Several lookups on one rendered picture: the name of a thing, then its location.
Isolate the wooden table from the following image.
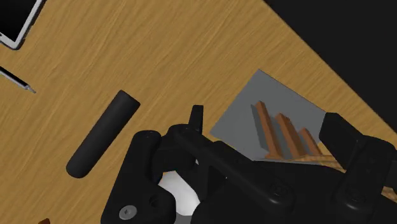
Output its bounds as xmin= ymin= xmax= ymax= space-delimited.
xmin=0 ymin=0 xmax=397 ymax=224

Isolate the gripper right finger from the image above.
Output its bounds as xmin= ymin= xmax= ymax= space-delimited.
xmin=318 ymin=112 xmax=397 ymax=220

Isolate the black and silver pen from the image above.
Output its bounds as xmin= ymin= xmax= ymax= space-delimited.
xmin=0 ymin=66 xmax=38 ymax=94

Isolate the white-framed black-screen tablet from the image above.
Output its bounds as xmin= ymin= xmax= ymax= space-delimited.
xmin=0 ymin=0 xmax=45 ymax=51

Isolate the grey stand with brown dividers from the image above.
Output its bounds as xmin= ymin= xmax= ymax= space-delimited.
xmin=209 ymin=69 xmax=345 ymax=171

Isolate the black cylinder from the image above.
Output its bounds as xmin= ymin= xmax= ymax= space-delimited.
xmin=66 ymin=90 xmax=141 ymax=179

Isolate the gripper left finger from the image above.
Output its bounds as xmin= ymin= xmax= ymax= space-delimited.
xmin=101 ymin=104 xmax=296 ymax=224

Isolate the white rounded object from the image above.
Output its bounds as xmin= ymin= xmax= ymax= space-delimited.
xmin=157 ymin=169 xmax=202 ymax=217

